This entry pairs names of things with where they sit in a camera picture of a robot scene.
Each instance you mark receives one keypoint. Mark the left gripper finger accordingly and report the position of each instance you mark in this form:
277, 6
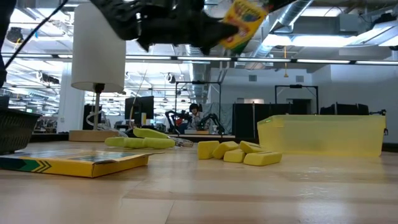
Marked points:
217, 31
278, 3

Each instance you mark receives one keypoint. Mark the yellow crayon box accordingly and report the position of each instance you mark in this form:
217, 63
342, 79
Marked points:
245, 21
77, 168

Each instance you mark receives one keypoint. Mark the yellow eraser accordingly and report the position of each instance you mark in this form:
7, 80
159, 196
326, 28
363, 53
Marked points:
225, 148
252, 147
262, 158
206, 150
234, 156

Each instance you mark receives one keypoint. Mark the black mesh basket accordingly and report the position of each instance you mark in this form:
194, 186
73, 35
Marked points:
15, 130

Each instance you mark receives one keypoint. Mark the black background robot arm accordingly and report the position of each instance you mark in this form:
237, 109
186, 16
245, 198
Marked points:
214, 121
174, 119

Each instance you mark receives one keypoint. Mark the white cylindrical table lamp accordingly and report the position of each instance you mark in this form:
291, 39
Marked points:
98, 46

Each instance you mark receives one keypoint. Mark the person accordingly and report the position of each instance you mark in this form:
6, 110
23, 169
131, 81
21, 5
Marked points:
196, 119

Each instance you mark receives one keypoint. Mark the black computer monitor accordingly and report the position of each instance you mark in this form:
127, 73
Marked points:
140, 107

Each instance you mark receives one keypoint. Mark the black partition screen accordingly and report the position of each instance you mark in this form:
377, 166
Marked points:
245, 121

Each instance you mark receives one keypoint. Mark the yellow translucent plastic bin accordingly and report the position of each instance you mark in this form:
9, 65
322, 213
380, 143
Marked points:
320, 137

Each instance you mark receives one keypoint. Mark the silver ceiling air duct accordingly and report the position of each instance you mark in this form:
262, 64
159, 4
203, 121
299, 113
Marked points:
199, 77

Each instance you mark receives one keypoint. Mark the black overhead camera stand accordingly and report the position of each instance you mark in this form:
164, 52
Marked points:
199, 82
295, 86

